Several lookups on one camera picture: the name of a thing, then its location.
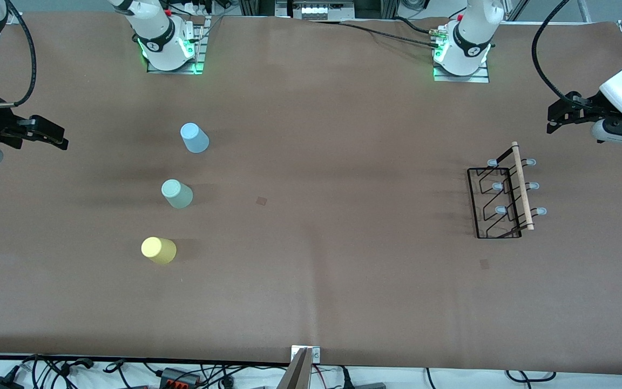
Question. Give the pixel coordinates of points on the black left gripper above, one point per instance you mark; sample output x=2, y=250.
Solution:
x=586, y=108

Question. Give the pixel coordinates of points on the pale green cup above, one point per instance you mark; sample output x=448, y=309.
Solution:
x=180, y=195

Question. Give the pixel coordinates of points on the yellow cup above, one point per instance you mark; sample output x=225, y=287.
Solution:
x=162, y=253

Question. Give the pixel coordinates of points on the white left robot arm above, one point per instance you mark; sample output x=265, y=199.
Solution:
x=470, y=43

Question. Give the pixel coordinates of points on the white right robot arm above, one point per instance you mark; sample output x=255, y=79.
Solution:
x=157, y=32

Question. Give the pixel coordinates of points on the light blue cup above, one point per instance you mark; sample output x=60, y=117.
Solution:
x=196, y=140

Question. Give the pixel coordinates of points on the brown table mat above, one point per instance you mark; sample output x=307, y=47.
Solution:
x=397, y=297

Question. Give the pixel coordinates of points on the black power adapter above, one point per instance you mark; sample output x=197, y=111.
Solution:
x=0, y=383

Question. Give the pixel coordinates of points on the white socket strip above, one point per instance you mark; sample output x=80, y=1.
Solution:
x=314, y=11

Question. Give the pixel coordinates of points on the black orange connector block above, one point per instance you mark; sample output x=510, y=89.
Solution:
x=178, y=377

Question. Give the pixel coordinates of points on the grey metal bar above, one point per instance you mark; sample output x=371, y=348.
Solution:
x=296, y=375

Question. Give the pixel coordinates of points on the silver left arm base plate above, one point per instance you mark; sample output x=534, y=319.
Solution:
x=462, y=78

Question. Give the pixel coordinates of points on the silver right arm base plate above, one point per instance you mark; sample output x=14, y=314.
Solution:
x=198, y=43

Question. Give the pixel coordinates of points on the black metal frame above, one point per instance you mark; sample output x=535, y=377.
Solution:
x=284, y=8

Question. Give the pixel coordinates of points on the silver metal bracket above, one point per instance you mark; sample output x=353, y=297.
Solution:
x=316, y=354

